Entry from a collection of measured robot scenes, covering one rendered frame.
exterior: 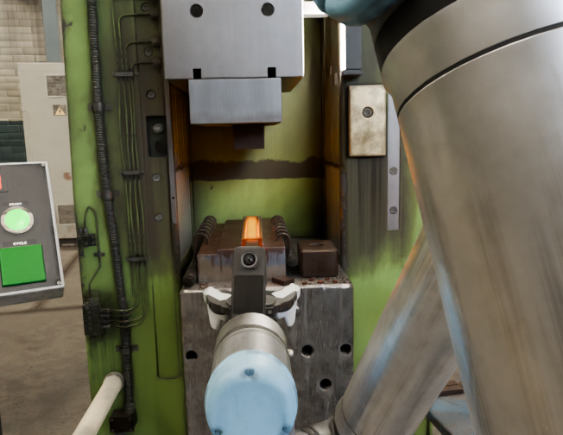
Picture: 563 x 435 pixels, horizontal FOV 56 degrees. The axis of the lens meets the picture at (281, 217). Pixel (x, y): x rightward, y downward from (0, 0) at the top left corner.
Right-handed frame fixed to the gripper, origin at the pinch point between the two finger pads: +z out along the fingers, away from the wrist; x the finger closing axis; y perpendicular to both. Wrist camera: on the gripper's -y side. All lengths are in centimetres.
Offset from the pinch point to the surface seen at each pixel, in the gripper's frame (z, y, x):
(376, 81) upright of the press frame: 47, -36, 32
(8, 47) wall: 589, -134, -289
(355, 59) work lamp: 43, -41, 26
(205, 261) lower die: 32.9, 3.6, -10.8
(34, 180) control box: 27, -16, -44
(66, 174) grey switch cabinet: 535, 16, -215
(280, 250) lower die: 32.9, 1.8, 6.3
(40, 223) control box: 22.7, -7.9, -42.3
